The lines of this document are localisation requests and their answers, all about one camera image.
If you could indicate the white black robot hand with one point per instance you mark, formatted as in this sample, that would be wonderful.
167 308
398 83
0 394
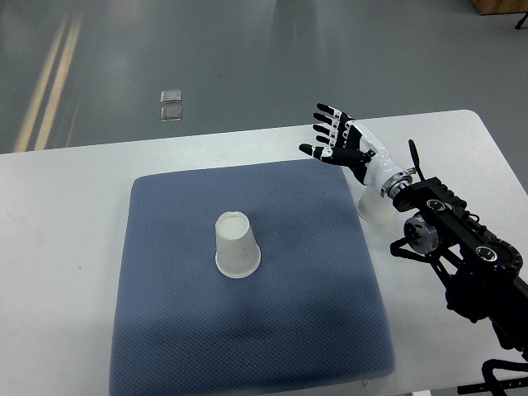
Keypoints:
346 142

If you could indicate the white paper cup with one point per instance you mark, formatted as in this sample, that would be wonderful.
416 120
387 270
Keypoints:
237 254
373 208

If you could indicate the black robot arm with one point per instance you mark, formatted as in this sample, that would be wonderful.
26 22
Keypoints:
480 271

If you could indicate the blue grey cushion mat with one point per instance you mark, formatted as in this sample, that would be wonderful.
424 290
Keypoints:
312 312

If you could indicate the lower floor outlet plate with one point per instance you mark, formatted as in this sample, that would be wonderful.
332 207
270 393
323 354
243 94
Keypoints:
171 113

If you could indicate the floor outlet plate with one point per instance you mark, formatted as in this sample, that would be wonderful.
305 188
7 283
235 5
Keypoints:
171 113
171 96

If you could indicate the upper floor outlet plate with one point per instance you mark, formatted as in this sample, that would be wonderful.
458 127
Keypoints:
171 96

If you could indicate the wooden box corner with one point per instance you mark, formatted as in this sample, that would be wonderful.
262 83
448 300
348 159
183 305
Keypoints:
499 7

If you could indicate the black tripod leg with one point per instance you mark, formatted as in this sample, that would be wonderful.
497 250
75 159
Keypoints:
521 22

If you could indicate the black table control panel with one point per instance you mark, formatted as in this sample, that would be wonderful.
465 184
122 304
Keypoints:
500 388

